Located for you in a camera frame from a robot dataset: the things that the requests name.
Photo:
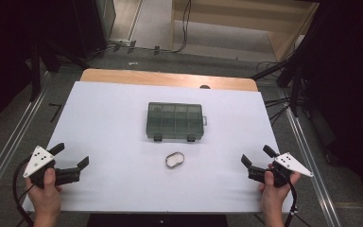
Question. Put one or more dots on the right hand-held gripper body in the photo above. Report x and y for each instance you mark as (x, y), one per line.
(291, 164)

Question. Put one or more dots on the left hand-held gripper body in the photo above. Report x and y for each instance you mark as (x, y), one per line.
(39, 159)

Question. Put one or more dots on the grey transparent compartment storage box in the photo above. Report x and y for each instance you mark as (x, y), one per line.
(175, 121)

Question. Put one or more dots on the person's right hand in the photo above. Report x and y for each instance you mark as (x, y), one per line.
(274, 198)

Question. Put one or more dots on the person's left hand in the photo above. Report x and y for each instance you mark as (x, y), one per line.
(45, 198)

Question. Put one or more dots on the white table cover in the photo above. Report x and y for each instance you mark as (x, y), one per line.
(107, 126)

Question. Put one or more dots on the black metal stand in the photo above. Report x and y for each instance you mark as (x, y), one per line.
(36, 72)
(293, 82)

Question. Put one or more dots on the black panel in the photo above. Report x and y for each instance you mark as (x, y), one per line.
(157, 220)

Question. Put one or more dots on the black curtain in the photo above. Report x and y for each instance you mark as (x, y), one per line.
(12, 47)
(343, 78)

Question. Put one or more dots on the white paper scrap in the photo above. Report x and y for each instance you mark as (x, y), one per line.
(133, 63)

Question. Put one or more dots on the wooden table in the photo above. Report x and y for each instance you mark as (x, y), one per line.
(170, 78)

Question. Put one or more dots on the light wooden cabinet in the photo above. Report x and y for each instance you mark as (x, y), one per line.
(233, 19)

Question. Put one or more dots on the metal floor rail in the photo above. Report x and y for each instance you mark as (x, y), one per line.
(9, 151)
(312, 164)

